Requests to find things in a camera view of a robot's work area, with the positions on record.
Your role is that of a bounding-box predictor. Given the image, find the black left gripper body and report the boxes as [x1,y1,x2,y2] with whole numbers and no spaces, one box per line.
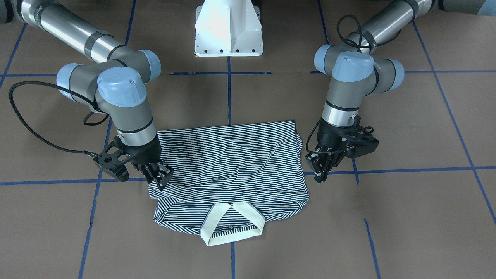
[310,119,361,154]

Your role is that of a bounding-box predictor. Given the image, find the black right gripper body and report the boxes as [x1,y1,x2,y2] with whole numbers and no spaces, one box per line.
[116,138,161,177]

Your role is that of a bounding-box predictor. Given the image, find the navy white striped polo shirt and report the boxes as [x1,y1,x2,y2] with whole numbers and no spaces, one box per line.
[148,121,309,246]

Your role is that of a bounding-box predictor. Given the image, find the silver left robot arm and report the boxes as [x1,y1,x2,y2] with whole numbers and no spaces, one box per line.
[305,0,495,183]

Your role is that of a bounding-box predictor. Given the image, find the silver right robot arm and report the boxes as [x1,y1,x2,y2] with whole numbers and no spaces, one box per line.
[1,0,173,190]

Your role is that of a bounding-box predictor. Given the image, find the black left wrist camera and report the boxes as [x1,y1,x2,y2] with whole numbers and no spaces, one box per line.
[345,125,379,158]

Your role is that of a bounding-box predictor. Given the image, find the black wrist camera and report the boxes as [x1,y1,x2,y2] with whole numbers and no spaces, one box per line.
[345,125,379,158]
[93,138,131,182]

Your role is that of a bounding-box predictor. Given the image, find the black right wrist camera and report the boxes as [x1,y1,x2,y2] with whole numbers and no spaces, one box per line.
[93,138,131,182]

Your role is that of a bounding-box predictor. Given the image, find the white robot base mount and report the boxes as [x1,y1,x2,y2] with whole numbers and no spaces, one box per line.
[194,0,264,57]

